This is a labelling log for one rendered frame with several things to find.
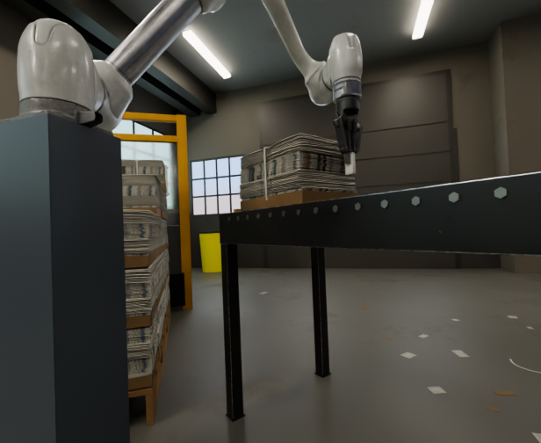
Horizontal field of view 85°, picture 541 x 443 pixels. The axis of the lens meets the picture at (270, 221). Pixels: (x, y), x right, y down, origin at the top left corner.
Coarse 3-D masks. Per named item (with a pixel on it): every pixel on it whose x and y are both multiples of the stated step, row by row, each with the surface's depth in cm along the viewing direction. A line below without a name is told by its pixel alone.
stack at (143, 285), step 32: (128, 224) 113; (160, 224) 183; (128, 256) 113; (160, 256) 173; (128, 288) 113; (160, 288) 167; (160, 320) 161; (128, 352) 112; (160, 352) 150; (160, 384) 143
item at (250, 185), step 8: (256, 152) 114; (248, 160) 119; (256, 160) 114; (248, 168) 119; (256, 168) 114; (248, 176) 119; (256, 176) 114; (248, 184) 118; (256, 184) 113; (240, 192) 123; (248, 192) 118; (256, 192) 113
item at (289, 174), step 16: (288, 144) 99; (304, 144) 95; (320, 144) 99; (336, 144) 104; (272, 160) 105; (288, 160) 99; (304, 160) 96; (320, 160) 100; (336, 160) 105; (272, 176) 105; (288, 176) 98; (304, 176) 95; (320, 176) 99; (336, 176) 105; (352, 176) 110; (272, 192) 106; (352, 192) 109
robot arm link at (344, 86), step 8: (344, 80) 92; (352, 80) 92; (360, 80) 94; (336, 88) 94; (344, 88) 92; (352, 88) 91; (360, 88) 93; (336, 96) 94; (344, 96) 93; (352, 96) 93; (360, 96) 94
